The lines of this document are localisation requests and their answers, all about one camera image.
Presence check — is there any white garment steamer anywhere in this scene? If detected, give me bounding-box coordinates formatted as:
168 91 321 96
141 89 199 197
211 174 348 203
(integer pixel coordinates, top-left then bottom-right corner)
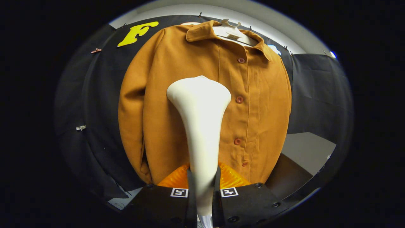
166 75 232 227

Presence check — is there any grey cabinet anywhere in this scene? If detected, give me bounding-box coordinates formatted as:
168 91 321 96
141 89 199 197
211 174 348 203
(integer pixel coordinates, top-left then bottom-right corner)
265 132 337 200

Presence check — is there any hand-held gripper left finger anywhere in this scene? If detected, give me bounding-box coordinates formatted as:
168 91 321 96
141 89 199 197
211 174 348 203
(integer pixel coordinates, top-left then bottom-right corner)
122 163 198 228

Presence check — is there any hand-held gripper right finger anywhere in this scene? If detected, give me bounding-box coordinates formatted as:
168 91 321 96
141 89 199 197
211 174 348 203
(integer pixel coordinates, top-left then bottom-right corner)
212 161 290 228

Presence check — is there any orange button-up shirt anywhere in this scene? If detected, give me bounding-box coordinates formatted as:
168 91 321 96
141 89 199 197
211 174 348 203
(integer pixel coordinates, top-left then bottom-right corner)
118 20 292 185

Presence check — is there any white mannequin torso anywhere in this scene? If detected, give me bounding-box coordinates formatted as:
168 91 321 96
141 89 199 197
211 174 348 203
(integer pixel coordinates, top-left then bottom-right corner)
180 19 259 47

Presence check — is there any black backdrop cloth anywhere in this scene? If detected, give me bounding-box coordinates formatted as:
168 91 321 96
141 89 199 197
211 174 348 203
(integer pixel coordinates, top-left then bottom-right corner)
54 14 353 205

